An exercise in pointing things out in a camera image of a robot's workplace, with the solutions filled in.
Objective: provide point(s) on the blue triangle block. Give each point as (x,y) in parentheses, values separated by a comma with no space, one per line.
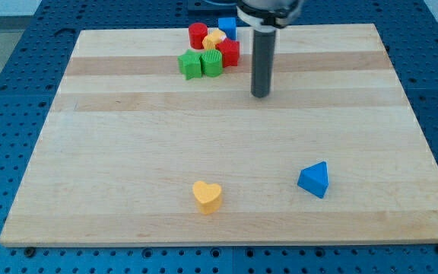
(315,179)

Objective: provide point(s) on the yellow heart block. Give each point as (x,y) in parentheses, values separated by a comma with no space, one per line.
(208,196)

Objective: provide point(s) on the green star block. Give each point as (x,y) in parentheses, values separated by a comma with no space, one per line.
(190,64)

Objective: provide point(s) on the green cylinder block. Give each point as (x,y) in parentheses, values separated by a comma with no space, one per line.
(212,62)

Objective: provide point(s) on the wooden board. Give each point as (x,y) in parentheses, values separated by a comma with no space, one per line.
(126,137)

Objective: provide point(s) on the yellow pentagon block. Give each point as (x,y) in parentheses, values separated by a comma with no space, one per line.
(213,38)

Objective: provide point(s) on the grey cylindrical pointer rod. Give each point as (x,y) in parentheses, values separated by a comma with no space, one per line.
(263,50)

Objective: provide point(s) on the red cylinder block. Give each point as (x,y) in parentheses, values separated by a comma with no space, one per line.
(197,32)

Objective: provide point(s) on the blue cube block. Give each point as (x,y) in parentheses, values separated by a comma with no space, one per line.
(228,25)

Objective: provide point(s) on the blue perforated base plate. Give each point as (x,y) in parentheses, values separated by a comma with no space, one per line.
(33,71)

